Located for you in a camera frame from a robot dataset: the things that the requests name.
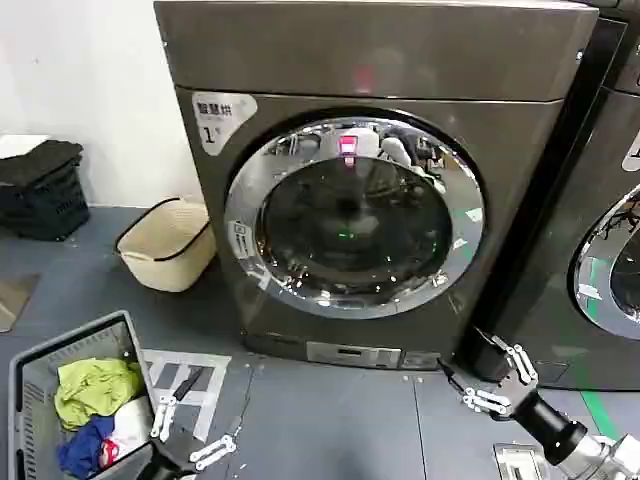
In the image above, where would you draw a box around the grey dryer partly seen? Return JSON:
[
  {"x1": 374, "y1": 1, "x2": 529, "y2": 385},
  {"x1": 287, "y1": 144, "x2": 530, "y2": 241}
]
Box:
[{"x1": 492, "y1": 0, "x2": 640, "y2": 392}]

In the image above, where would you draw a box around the green floor tape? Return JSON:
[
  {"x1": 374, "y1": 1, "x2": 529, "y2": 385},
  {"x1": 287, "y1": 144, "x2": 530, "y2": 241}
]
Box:
[{"x1": 579, "y1": 389, "x2": 622, "y2": 442}]

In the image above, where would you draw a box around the grey front-load dryer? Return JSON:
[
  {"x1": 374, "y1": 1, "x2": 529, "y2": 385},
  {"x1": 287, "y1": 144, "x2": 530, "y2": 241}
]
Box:
[{"x1": 153, "y1": 0, "x2": 601, "y2": 372}]

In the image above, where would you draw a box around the white sheet with grey squares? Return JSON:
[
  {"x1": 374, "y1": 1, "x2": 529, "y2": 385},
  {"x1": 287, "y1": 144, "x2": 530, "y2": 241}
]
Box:
[{"x1": 141, "y1": 348, "x2": 233, "y2": 443}]

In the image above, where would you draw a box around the white label sticker partly seen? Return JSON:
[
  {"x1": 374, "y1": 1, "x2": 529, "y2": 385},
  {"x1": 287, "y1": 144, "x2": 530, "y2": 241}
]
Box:
[{"x1": 621, "y1": 132, "x2": 640, "y2": 174}]

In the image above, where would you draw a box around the yellow-green garment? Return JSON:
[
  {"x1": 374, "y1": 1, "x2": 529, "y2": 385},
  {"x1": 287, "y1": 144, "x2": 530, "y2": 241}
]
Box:
[{"x1": 53, "y1": 357, "x2": 144, "y2": 432}]

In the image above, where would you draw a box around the dark folded cloth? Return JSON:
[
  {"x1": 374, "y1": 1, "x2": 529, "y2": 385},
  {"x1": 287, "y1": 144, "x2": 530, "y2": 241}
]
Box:
[{"x1": 0, "y1": 139, "x2": 85, "y2": 188}]

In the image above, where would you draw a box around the beige laundry basket black trim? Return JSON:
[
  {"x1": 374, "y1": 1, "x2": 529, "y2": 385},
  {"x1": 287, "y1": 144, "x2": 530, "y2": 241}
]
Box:
[{"x1": 114, "y1": 195, "x2": 217, "y2": 294}]

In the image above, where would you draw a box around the stack of black crates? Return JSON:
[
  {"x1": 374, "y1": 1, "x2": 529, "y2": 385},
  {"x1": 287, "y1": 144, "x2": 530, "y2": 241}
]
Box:
[{"x1": 0, "y1": 149, "x2": 92, "y2": 243}]

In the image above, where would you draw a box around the round glass dryer door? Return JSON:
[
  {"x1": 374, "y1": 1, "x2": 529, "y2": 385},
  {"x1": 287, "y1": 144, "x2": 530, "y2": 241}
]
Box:
[{"x1": 223, "y1": 115, "x2": 487, "y2": 321}]

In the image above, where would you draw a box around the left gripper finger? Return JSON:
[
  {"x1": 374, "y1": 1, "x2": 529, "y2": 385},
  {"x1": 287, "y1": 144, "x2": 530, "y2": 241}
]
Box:
[
  {"x1": 149, "y1": 365, "x2": 206, "y2": 443},
  {"x1": 188, "y1": 433, "x2": 237, "y2": 472}
]

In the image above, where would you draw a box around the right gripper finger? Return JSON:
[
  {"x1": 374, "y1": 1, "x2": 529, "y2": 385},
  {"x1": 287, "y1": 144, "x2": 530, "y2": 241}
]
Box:
[
  {"x1": 472, "y1": 326, "x2": 541, "y2": 389},
  {"x1": 438, "y1": 359, "x2": 515, "y2": 421}
]

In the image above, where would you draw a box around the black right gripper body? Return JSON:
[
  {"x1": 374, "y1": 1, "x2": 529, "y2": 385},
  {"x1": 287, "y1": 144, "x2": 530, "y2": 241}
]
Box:
[{"x1": 510, "y1": 389, "x2": 589, "y2": 467}]

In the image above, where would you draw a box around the white label sticker number one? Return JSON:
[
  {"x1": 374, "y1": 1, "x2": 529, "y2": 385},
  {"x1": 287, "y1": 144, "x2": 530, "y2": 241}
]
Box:
[{"x1": 191, "y1": 92, "x2": 259, "y2": 157}]

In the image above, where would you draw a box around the chrome-rimmed glass door partly seen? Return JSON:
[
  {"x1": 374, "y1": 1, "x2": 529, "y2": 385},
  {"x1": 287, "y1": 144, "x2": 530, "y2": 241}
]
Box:
[{"x1": 572, "y1": 182, "x2": 640, "y2": 341}]

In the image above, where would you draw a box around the silver floor plate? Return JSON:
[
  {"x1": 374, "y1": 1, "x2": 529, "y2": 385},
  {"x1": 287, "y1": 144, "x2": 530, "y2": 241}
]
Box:
[{"x1": 493, "y1": 441, "x2": 549, "y2": 480}]

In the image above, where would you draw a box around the grey plastic laundry basket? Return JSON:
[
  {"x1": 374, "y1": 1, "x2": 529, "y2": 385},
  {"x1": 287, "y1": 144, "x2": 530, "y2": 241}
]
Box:
[{"x1": 8, "y1": 309, "x2": 162, "y2": 480}]

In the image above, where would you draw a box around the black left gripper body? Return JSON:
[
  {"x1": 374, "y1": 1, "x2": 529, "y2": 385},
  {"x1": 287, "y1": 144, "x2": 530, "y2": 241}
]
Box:
[{"x1": 132, "y1": 446, "x2": 197, "y2": 480}]

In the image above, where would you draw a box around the brown cardboard piece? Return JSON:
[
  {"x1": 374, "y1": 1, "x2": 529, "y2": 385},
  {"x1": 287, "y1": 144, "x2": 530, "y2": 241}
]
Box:
[{"x1": 0, "y1": 272, "x2": 42, "y2": 334}]

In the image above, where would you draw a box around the blue garment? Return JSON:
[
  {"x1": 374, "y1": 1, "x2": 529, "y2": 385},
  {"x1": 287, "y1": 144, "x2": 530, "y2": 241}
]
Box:
[{"x1": 57, "y1": 414, "x2": 118, "y2": 479}]

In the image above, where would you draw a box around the white and red garment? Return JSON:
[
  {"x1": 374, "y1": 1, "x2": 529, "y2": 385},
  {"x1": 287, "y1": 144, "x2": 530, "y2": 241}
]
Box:
[{"x1": 97, "y1": 397, "x2": 154, "y2": 469}]

